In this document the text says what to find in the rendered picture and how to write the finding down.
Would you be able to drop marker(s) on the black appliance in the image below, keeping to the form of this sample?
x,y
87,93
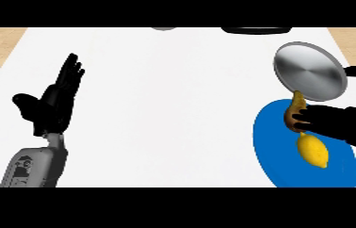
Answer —
x,y
256,30

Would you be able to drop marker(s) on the yellow lemon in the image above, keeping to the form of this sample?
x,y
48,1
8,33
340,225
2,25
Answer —
x,y
313,150

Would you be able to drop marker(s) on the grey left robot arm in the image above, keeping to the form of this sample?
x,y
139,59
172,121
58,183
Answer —
x,y
33,166

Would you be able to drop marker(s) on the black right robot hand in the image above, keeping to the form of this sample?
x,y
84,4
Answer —
x,y
331,120

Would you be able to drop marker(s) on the grey round object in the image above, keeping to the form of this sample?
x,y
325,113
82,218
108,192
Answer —
x,y
163,28

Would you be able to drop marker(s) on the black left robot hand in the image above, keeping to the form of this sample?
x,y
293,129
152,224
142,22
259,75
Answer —
x,y
55,103

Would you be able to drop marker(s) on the silver pan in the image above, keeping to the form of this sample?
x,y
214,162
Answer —
x,y
309,71

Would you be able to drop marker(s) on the blue plate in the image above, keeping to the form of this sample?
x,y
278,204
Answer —
x,y
282,156

